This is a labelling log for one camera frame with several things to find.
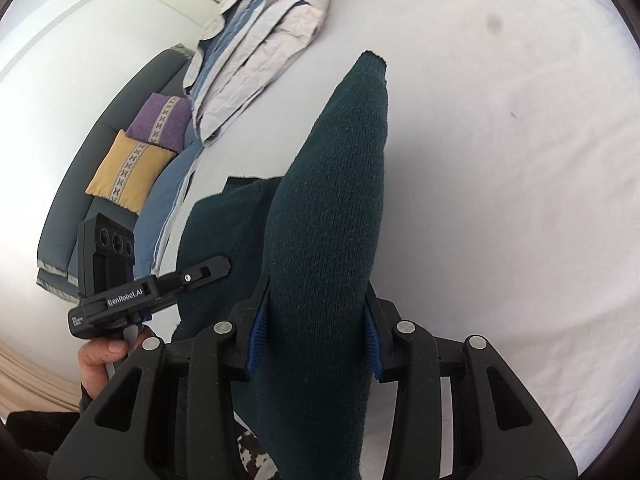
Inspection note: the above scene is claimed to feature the white bed sheet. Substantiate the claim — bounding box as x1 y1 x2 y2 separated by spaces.
150 0 640 471

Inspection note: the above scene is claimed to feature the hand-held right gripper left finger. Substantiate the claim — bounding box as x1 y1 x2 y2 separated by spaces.
47 275 273 480

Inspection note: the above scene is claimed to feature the person's left hand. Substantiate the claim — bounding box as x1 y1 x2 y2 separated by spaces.
77 324 158 402

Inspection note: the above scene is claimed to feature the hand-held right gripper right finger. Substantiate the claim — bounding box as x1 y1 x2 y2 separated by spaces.
362 290 578 480

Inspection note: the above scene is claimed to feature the dark green knit sweater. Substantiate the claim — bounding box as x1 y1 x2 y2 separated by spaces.
170 51 391 480

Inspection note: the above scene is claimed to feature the yellow cushion with patterned band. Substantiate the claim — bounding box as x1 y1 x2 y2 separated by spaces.
85 130 177 215

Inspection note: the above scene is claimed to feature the beige cloth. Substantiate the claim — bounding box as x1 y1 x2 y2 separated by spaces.
0 345 83 416

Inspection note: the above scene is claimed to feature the grey sofa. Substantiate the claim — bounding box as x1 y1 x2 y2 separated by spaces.
36 45 196 303

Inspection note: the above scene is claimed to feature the purple cushion with patterned band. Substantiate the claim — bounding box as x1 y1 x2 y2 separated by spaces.
125 92 193 153

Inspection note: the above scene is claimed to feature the folded grey and blue duvet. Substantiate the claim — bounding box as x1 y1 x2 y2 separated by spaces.
182 0 333 147

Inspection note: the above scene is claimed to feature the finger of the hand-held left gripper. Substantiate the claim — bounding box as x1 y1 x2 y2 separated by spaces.
155 256 232 295

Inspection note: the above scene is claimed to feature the black and white patterned cloth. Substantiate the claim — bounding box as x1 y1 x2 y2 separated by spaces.
235 430 281 480

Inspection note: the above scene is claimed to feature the blue pillow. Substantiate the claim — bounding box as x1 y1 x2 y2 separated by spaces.
132 125 206 277

